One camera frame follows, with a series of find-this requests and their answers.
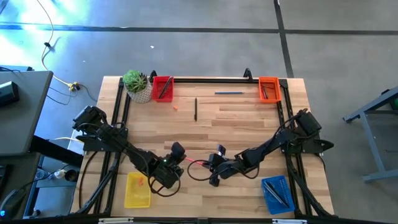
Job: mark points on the red plastic bin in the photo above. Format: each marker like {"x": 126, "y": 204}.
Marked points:
{"x": 169, "y": 96}

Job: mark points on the black device on desk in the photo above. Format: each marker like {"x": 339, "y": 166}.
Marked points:
{"x": 7, "y": 93}

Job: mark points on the black device with light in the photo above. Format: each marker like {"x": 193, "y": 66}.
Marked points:
{"x": 11, "y": 202}

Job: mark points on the grey desk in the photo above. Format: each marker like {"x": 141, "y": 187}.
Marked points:
{"x": 25, "y": 124}

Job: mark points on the yellow plastic bin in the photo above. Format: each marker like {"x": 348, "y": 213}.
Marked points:
{"x": 133, "y": 199}

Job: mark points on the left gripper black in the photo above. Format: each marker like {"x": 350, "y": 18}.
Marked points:
{"x": 161, "y": 168}

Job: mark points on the black frame bracket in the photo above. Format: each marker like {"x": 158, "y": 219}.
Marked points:
{"x": 153, "y": 75}
{"x": 248, "y": 74}

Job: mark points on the blue plastic bin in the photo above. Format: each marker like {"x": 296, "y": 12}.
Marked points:
{"x": 287, "y": 186}

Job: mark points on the green plant in patterned pot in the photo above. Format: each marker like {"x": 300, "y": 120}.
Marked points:
{"x": 138, "y": 93}

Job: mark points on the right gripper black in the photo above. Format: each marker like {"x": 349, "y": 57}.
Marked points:
{"x": 230, "y": 166}

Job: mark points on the blue pencil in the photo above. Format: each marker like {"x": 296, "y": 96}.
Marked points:
{"x": 229, "y": 92}

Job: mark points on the long red pen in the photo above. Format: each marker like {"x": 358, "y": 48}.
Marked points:
{"x": 194, "y": 160}

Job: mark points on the black pen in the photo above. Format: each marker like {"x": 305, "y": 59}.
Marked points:
{"x": 279, "y": 194}
{"x": 165, "y": 87}
{"x": 196, "y": 109}

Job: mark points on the silver pen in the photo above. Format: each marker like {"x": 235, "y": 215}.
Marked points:
{"x": 272, "y": 196}

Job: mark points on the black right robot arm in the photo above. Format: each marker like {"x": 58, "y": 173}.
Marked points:
{"x": 273, "y": 143}

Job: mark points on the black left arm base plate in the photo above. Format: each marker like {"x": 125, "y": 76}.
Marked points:
{"x": 90, "y": 144}

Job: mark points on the silver bracket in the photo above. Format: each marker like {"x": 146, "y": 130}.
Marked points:
{"x": 115, "y": 220}
{"x": 289, "y": 221}

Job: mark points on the black aluminium table frame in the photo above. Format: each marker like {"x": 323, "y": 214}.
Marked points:
{"x": 217, "y": 80}

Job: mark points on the black desk crossbar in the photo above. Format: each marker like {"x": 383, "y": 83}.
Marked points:
{"x": 53, "y": 151}

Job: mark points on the black round object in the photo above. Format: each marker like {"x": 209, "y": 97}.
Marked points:
{"x": 72, "y": 175}

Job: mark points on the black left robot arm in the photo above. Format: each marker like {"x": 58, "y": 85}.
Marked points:
{"x": 124, "y": 146}

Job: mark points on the grey metal table frame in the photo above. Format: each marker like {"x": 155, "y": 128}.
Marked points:
{"x": 372, "y": 146}

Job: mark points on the orange plastic bin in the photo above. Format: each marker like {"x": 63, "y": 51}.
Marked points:
{"x": 275, "y": 93}

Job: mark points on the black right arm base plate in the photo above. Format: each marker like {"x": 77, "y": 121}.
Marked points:
{"x": 323, "y": 145}

